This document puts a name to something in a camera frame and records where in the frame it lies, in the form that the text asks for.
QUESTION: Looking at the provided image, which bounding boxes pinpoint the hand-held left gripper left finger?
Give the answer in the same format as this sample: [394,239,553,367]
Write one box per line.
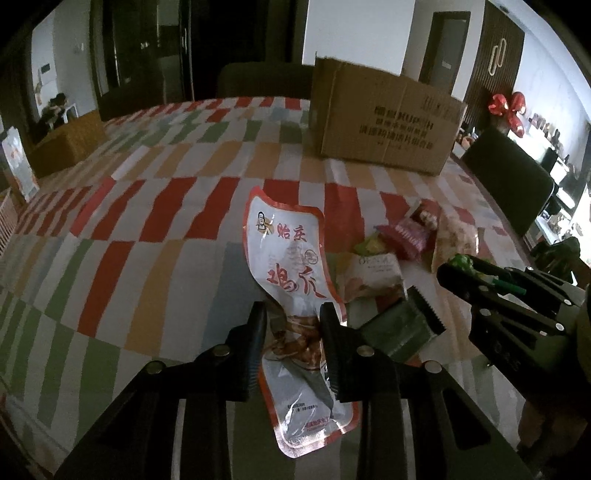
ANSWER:
[55,301,269,480]

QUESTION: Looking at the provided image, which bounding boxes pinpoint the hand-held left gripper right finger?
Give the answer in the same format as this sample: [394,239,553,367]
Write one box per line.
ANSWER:
[318,302,527,480]

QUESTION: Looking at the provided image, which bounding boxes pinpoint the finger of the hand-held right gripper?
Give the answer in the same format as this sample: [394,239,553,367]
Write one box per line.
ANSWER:
[468,257,583,305]
[436,263,566,334]

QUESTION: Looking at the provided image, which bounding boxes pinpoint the bright green snack packet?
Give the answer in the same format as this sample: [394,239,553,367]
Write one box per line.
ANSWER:
[449,253,527,296]

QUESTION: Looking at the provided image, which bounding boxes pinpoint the red snack packet white end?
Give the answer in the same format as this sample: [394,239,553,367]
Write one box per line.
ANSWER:
[406,198,445,229]

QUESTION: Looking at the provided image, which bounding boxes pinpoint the white red chicken feet packet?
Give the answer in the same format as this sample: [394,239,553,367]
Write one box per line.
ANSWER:
[242,186,363,459]

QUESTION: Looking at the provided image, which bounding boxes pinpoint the green yellow snack packet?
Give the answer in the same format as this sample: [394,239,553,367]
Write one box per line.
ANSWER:
[353,233,387,257]

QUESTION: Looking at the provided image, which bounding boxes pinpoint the brown cardboard box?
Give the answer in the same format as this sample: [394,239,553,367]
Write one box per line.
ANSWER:
[310,53,468,176]

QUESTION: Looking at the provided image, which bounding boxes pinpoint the beige snack packet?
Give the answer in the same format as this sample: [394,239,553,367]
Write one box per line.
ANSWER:
[430,215,481,273]

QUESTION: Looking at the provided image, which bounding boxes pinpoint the pink red snack packet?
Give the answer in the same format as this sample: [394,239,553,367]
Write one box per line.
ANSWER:
[374,217,437,262]

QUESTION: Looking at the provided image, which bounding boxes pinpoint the dark green snack packet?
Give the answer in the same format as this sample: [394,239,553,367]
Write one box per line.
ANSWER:
[359,286,446,365]

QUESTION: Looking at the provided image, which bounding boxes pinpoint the white orange snack packet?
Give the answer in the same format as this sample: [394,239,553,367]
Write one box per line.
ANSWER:
[336,254,408,303]

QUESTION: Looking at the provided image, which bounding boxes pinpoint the dark dining chair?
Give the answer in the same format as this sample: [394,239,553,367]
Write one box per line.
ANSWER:
[462,126,556,238]
[95,85,185,121]
[216,62,315,99]

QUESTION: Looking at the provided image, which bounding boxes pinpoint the striped multicolour tablecloth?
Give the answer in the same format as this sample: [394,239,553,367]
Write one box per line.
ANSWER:
[0,96,536,480]

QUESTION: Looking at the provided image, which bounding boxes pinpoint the red foil balloons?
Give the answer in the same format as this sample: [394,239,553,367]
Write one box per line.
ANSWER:
[488,91,528,138]

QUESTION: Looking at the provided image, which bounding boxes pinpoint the dark interior door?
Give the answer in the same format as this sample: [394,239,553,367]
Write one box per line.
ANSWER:
[418,11,472,93]

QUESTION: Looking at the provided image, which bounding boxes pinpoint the brown woven box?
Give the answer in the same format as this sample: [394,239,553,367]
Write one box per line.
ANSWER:
[30,110,109,180]

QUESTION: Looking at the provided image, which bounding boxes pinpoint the white printed bag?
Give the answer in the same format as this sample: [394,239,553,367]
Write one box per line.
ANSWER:
[0,128,41,204]

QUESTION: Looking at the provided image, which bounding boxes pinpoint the cluttered wall shelf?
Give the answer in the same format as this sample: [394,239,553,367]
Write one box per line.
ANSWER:
[526,111,591,245]

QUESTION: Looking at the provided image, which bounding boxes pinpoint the gold wall ornament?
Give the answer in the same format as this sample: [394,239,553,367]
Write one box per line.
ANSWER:
[488,39,508,77]

